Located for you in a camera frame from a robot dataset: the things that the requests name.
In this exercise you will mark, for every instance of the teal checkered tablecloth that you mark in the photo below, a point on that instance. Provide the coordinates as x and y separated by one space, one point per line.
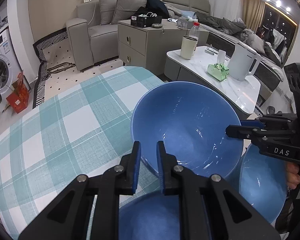
83 130

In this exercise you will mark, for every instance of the red cardboard box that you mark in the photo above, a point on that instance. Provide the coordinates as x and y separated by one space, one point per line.
19 97

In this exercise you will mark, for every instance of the grey sofa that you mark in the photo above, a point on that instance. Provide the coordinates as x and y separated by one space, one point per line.
103 31

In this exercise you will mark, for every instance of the small blue bowl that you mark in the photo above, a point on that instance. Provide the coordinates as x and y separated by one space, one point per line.
191 120

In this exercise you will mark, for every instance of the near light blue bowl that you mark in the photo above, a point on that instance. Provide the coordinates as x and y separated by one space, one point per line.
261 180

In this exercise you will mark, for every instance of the white electric kettle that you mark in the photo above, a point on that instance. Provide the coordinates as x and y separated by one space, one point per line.
243 62

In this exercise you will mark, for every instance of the green tissue pack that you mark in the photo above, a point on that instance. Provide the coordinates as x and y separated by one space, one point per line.
218 70

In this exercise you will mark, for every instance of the white washing machine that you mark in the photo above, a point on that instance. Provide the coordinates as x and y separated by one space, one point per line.
9 67

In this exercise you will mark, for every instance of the white marble side table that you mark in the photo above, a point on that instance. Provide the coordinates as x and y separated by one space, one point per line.
242 95

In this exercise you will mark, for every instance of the grey bedside cabinet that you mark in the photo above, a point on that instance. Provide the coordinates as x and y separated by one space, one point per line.
147 47

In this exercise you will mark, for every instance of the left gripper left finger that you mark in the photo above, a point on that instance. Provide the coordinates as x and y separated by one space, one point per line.
122 179

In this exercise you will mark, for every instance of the black patterned floor mat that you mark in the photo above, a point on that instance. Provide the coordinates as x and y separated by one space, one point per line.
56 65

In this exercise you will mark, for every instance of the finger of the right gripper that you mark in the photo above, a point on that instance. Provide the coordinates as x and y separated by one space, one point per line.
245 132
252 123

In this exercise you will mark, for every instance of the person's right hand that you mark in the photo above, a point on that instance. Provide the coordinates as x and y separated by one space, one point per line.
293 179

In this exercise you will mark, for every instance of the cream tumbler cup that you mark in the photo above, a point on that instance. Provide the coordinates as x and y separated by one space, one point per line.
188 47

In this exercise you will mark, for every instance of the large dark blue bowl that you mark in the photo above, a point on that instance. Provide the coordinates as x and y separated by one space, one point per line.
151 216

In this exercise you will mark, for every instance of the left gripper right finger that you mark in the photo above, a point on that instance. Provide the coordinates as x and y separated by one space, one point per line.
174 178

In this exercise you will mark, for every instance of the clear plastic bottle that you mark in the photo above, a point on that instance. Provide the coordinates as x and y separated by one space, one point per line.
194 32

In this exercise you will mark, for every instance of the black box on cabinet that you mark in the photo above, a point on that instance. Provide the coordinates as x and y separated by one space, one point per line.
145 20

